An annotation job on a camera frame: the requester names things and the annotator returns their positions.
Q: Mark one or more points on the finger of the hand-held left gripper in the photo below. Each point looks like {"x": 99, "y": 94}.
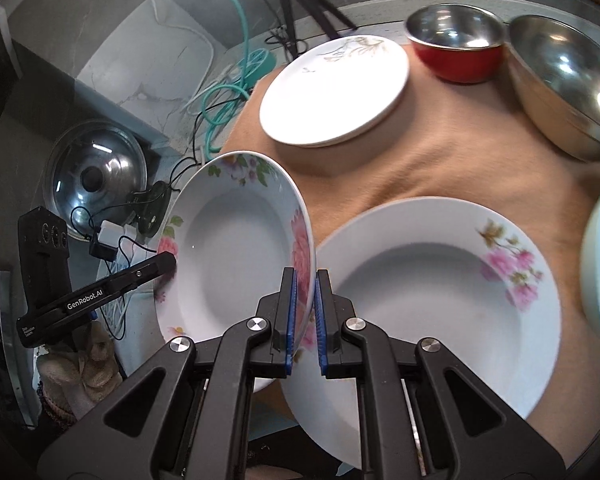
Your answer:
{"x": 147, "y": 269}

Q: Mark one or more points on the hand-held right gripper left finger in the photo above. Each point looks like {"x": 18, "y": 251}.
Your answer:
{"x": 290, "y": 330}

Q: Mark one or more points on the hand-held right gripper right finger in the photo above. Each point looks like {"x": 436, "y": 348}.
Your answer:
{"x": 322, "y": 332}

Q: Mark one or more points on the deep plate with rose print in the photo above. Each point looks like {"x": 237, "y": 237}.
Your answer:
{"x": 230, "y": 250}

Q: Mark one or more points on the deep plate with pink blossoms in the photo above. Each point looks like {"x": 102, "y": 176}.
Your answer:
{"x": 420, "y": 300}

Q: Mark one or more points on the red steel bowl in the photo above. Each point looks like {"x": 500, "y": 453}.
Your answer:
{"x": 455, "y": 40}

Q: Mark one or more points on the person's left hand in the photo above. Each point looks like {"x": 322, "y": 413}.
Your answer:
{"x": 87, "y": 370}

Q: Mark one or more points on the black power adapter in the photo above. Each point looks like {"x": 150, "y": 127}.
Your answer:
{"x": 103, "y": 251}

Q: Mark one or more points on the white power adapter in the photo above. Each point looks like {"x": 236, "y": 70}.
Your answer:
{"x": 115, "y": 234}

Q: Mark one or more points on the dark green clamp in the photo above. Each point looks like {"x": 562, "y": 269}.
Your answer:
{"x": 152, "y": 207}

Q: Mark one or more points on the steel pot lid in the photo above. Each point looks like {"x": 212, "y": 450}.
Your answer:
{"x": 100, "y": 165}

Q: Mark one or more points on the plain flat white plate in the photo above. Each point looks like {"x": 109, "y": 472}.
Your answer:
{"x": 325, "y": 144}

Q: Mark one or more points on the tan blanket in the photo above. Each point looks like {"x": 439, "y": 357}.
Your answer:
{"x": 430, "y": 155}

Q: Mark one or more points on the flat white plate brown sprig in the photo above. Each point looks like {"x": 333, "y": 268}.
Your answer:
{"x": 335, "y": 90}

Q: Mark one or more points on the black tripod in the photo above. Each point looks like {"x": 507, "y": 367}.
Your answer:
{"x": 292, "y": 5}

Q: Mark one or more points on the large steel bowl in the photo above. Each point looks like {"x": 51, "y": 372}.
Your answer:
{"x": 565, "y": 80}

